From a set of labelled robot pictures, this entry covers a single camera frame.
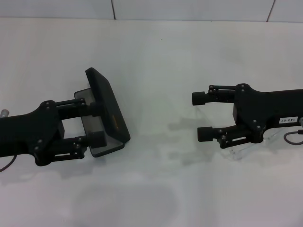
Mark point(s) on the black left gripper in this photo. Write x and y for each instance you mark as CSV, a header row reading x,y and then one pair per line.
x,y
23,134

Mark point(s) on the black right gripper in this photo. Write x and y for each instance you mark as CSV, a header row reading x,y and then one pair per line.
x,y
260,106

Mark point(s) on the black glasses case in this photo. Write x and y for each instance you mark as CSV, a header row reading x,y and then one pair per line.
x,y
106,94

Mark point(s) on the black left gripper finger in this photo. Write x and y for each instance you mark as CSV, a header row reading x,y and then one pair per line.
x,y
97,109

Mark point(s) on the clear white glasses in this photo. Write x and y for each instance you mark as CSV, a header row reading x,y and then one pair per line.
x,y
235,157

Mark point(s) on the white number label sticker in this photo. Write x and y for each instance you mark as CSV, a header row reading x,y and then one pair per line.
x,y
287,120

